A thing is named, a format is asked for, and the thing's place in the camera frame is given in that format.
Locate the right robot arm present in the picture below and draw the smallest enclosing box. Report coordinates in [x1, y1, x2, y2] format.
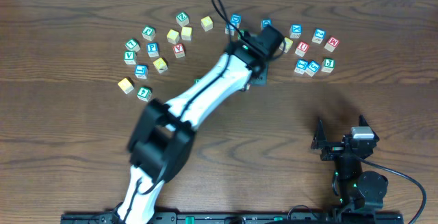
[311, 115, 388, 222]

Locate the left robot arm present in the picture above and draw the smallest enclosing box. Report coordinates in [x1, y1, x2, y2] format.
[114, 25, 284, 223]

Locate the yellow block near P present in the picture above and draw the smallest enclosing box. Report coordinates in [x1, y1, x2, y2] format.
[153, 58, 168, 74]

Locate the yellow block top centre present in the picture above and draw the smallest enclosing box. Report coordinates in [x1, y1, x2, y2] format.
[201, 16, 214, 32]

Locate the green 4 block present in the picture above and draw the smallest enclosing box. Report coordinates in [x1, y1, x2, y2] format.
[137, 87, 152, 102]

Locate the blue S block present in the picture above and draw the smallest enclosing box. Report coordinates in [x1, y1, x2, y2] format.
[305, 60, 320, 77]

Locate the blue D block right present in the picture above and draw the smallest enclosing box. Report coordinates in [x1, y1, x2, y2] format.
[261, 19, 272, 30]

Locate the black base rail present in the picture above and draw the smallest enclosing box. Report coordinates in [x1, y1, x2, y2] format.
[60, 211, 404, 224]

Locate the blue D block upper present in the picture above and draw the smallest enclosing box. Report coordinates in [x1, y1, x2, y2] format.
[230, 14, 242, 28]

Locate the green L block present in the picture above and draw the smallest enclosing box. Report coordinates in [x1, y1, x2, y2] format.
[125, 38, 140, 52]

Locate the yellow block far left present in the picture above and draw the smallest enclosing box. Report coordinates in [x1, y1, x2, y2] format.
[118, 77, 134, 94]

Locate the blue block beside B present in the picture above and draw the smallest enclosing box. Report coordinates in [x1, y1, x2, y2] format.
[224, 22, 236, 36]

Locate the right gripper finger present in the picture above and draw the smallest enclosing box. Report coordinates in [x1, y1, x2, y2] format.
[311, 117, 327, 149]
[359, 115, 379, 141]

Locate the blue T block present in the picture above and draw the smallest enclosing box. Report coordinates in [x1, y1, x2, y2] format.
[294, 59, 309, 75]

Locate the red U block right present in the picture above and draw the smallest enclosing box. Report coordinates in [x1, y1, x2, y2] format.
[295, 41, 309, 57]

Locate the green Z block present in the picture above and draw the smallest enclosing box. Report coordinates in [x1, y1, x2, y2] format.
[176, 12, 190, 27]

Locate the green J block left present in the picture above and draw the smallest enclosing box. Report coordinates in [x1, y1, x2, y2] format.
[142, 25, 156, 41]

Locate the green j block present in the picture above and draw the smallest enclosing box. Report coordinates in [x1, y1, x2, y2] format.
[321, 58, 335, 73]
[142, 25, 156, 41]

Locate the yellow block beside Z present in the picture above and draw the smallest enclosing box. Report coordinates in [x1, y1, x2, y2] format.
[181, 27, 193, 41]

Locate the blue d block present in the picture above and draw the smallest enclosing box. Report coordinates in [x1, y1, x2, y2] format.
[261, 19, 272, 30]
[230, 14, 242, 28]

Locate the blue P block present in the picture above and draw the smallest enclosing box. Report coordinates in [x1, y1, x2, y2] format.
[146, 42, 159, 58]

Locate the blue Z block right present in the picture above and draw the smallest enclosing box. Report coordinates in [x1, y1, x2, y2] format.
[311, 29, 326, 44]

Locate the green B block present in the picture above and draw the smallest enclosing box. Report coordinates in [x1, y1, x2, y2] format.
[238, 29, 250, 40]

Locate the yellow block right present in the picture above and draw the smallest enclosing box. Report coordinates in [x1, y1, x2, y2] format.
[279, 37, 293, 53]

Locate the red M block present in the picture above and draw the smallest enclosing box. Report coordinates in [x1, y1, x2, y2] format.
[324, 36, 339, 52]

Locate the yellow block left of centre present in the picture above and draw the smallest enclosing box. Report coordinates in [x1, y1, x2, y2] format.
[166, 29, 180, 45]

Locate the red A block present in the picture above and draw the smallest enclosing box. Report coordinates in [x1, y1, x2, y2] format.
[172, 43, 185, 58]

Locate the green V block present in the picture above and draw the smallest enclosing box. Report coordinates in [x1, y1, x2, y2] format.
[124, 51, 137, 65]

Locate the blue X block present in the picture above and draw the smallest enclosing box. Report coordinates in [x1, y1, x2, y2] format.
[289, 24, 302, 38]

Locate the green J block right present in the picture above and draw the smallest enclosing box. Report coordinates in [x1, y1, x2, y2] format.
[321, 58, 335, 73]

